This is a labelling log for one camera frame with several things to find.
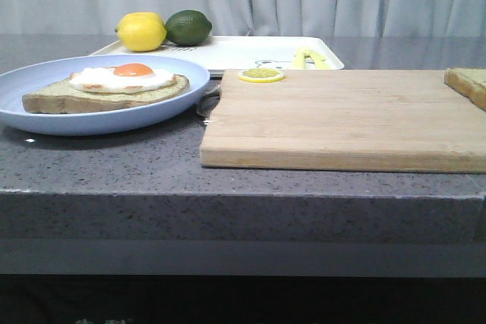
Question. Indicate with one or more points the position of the bread slice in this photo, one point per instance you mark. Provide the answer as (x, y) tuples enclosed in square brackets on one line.
[(469, 82), (61, 98)]

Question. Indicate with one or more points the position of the light blue plate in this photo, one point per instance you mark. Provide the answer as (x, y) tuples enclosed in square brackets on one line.
[(16, 83)]

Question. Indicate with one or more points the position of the white rectangular tray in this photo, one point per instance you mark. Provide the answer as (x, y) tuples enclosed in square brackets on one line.
[(219, 53)]

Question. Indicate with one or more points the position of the lemon slice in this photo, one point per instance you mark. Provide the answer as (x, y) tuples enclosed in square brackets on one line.
[(261, 75)]

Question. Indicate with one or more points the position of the yellow french fries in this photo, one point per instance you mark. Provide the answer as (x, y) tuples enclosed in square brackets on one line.
[(302, 54)]

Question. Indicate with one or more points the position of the green lime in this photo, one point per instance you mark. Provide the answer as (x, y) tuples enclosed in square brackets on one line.
[(188, 28)]

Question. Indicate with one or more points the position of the wooden cutting board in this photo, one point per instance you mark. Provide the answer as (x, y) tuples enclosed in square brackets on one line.
[(345, 120)]

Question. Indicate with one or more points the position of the fried egg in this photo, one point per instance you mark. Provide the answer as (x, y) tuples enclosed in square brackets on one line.
[(126, 78)]

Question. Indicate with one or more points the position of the yellow lemon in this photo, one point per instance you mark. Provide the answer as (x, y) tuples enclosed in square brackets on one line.
[(141, 31)]

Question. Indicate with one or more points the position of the metal board handle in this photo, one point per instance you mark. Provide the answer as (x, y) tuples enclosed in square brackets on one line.
[(208, 102)]

